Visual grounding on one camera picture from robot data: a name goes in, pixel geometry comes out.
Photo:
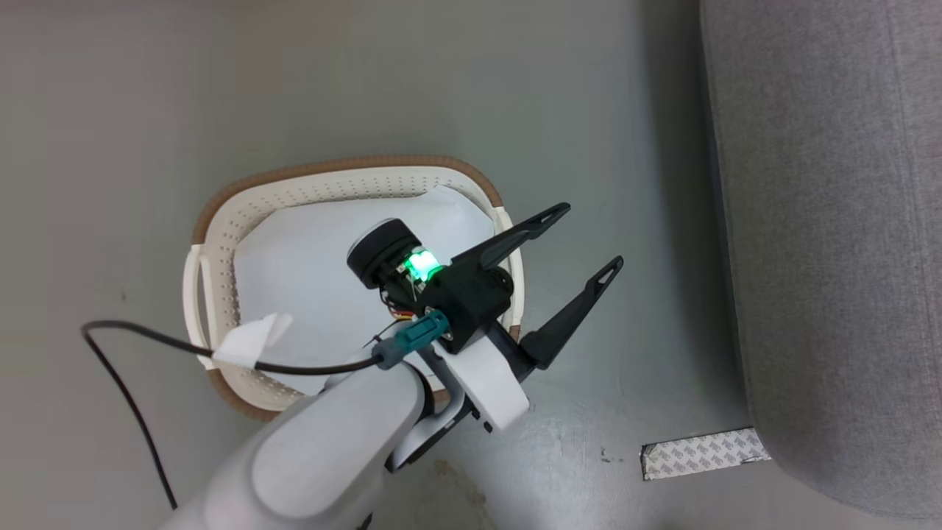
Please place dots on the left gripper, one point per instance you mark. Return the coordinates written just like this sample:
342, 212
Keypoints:
486, 383

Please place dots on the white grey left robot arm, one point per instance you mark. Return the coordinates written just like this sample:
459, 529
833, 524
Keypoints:
331, 449

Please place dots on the cream perforated laundry basket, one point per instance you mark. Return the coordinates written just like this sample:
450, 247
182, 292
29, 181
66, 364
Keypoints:
221, 221

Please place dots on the white cloth sheet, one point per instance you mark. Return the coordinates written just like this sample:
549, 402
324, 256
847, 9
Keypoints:
309, 272

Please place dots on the printed white tape patch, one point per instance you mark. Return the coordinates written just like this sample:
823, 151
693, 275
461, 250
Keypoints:
699, 453

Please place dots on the grey fabric sofa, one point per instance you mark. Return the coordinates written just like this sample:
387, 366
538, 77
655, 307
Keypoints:
824, 221

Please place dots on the white tape tag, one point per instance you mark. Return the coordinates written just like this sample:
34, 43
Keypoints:
250, 340

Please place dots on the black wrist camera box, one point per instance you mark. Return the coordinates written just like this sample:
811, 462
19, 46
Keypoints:
475, 302

